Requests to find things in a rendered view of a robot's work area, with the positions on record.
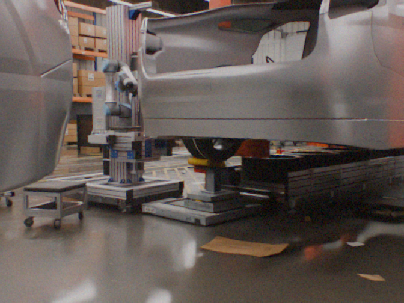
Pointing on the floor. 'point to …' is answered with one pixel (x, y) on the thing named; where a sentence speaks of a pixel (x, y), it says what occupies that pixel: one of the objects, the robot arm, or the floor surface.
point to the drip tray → (382, 211)
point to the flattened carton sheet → (243, 247)
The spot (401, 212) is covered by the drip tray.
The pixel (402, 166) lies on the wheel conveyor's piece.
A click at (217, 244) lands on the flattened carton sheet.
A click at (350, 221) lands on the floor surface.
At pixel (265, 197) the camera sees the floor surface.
